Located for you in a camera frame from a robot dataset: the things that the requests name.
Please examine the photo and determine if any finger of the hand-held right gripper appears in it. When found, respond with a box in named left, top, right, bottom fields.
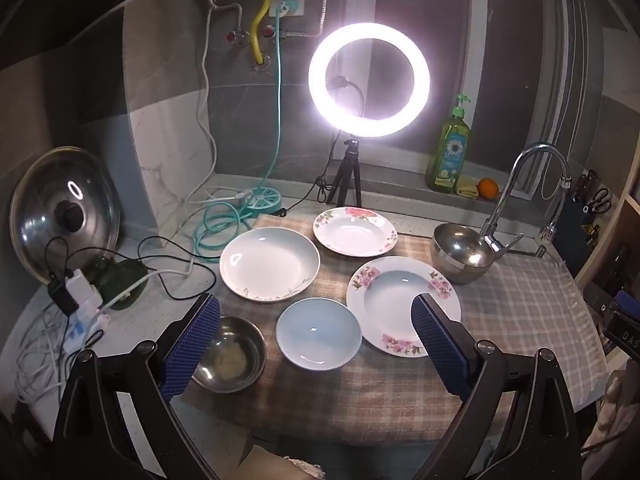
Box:
left=582, top=282, right=640, bottom=356

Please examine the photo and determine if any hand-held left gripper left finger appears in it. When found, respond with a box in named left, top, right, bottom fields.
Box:
left=52, top=292, right=223, bottom=480

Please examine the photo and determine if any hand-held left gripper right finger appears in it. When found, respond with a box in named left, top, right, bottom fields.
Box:
left=410, top=292, right=583, bottom=480

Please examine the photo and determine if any steel bowl with red outside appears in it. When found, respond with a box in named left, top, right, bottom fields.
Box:
left=192, top=316, right=267, bottom=393

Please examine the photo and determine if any large floral plate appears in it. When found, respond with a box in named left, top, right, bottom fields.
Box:
left=346, top=256, right=462, bottom=358

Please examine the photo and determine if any small floral plate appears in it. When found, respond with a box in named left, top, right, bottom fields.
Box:
left=313, top=206, right=398, bottom=257

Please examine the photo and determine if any person's right hand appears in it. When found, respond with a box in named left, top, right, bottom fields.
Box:
left=595, top=370, right=633, bottom=441

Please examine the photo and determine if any large steel bowl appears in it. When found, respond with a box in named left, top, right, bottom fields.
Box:
left=431, top=223, right=496, bottom=286

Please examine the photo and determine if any dark green lid stand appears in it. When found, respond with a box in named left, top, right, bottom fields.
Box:
left=95, top=255, right=150, bottom=311

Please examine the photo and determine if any plaid cloth mat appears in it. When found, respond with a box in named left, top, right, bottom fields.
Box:
left=180, top=212, right=608, bottom=448

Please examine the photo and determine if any white power strip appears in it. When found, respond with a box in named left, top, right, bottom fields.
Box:
left=62, top=305, right=111, bottom=356

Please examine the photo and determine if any plain white plate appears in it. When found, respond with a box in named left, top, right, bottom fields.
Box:
left=220, top=227, right=321, bottom=303

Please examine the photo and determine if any light blue bowl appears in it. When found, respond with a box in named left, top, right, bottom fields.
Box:
left=276, top=297, right=363, bottom=372

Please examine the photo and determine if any white charger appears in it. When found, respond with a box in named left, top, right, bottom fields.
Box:
left=67, top=269, right=98, bottom=306

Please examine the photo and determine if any black knife block with scissors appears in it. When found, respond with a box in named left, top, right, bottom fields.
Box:
left=570, top=170, right=613, bottom=221

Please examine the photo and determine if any black charger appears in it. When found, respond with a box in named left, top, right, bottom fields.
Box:
left=47, top=280, right=81, bottom=317

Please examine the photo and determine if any chrome faucet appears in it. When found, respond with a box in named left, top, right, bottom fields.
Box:
left=480, top=142, right=572, bottom=261

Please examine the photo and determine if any round teal power strip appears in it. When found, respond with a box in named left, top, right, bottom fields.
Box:
left=243, top=186, right=283, bottom=213

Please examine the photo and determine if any green dish soap bottle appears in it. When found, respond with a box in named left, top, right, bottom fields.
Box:
left=425, top=92, right=473, bottom=193

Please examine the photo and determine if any steel pot lid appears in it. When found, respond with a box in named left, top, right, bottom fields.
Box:
left=9, top=146, right=122, bottom=286

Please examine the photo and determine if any thin black cable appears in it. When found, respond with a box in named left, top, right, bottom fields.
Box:
left=45, top=235, right=221, bottom=306

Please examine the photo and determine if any thick white cable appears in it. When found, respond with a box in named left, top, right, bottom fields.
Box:
left=102, top=259, right=197, bottom=311

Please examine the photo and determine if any flexible metal sprayer hose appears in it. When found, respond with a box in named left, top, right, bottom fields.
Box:
left=536, top=185, right=572, bottom=257

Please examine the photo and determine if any white cable bundle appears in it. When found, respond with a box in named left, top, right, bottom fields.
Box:
left=15, top=310, right=76, bottom=406

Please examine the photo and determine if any black ring light cable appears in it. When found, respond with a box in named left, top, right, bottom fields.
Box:
left=280, top=130, right=347, bottom=212

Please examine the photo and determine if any white water heater cable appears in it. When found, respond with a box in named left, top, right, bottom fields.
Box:
left=182, top=0, right=246, bottom=206

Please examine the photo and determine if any yellow gas hose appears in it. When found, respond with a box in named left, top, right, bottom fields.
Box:
left=251, top=0, right=276, bottom=68

